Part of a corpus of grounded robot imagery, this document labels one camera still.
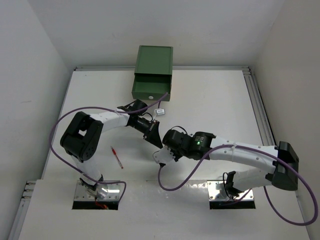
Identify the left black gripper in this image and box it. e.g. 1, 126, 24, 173
130, 117, 163, 148

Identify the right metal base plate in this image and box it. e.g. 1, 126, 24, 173
207, 180, 254, 203

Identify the green top drawer unit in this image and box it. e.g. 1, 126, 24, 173
134, 45, 173, 75

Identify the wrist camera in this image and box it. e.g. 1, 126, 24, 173
154, 108, 165, 117
152, 146, 175, 167

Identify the green top drawer tray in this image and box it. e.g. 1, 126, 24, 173
131, 73, 172, 102

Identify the metal base plate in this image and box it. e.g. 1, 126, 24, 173
207, 180, 254, 203
74, 180, 120, 202

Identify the red gel pen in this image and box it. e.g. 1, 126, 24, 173
110, 146, 124, 169

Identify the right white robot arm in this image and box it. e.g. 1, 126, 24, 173
154, 129, 299, 196

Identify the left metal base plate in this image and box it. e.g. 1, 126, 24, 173
74, 180, 120, 202

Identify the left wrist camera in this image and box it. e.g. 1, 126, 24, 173
154, 108, 165, 117

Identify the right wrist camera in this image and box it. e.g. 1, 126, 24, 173
152, 146, 175, 167

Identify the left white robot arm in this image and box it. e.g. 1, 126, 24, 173
60, 99, 163, 192

